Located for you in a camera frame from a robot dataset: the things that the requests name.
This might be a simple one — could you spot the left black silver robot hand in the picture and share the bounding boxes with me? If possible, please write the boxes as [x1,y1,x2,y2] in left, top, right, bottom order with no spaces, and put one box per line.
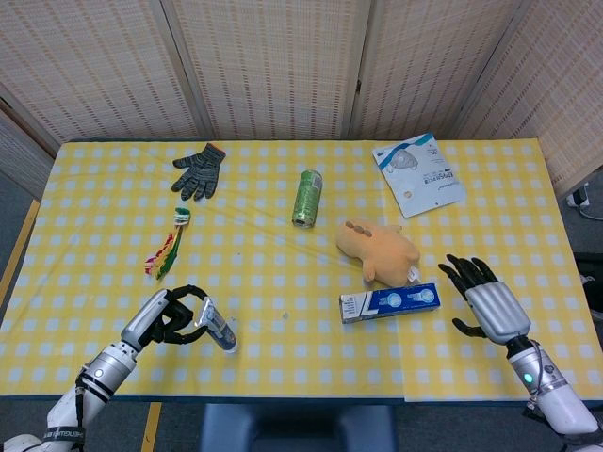
[120,284,211,352]

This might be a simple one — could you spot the yellow plush toy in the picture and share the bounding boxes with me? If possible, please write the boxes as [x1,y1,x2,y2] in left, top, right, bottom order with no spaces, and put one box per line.
[334,218,422,287]

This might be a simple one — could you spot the black bag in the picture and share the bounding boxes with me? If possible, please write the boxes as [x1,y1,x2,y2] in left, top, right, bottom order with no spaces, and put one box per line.
[573,252,603,324]

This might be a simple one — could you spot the green drink can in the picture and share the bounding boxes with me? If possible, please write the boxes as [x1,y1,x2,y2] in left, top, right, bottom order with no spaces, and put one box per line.
[291,169,324,229]

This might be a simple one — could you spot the blue white box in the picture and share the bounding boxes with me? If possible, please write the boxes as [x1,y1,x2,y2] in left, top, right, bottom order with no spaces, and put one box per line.
[339,282,443,325]

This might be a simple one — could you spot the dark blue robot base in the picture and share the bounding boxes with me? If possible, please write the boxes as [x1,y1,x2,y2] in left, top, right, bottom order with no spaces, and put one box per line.
[200,403,399,452]

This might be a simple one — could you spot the beige woven folding screen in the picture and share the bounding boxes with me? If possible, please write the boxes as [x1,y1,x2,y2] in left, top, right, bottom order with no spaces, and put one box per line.
[0,0,603,199]

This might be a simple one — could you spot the white power strip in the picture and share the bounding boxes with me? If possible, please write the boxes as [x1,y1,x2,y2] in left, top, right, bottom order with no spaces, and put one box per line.
[566,182,603,220]

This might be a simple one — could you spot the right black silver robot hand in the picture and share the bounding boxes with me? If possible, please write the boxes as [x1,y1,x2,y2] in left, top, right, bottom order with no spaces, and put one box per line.
[437,253,532,343]

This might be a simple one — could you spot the yellow white checked tablecloth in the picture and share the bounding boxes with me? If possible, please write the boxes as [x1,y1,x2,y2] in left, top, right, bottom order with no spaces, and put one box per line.
[0,138,603,404]

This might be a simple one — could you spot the grey knitted work glove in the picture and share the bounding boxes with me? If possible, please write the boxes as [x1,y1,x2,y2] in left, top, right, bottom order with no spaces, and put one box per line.
[171,143,227,202]

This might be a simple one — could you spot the blue and white tube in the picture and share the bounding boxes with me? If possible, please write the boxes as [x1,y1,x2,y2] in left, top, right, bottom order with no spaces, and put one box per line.
[193,297,240,354]

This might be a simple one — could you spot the white face mask package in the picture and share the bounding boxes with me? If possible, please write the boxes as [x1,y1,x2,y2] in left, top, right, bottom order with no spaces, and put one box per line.
[371,132,468,219]

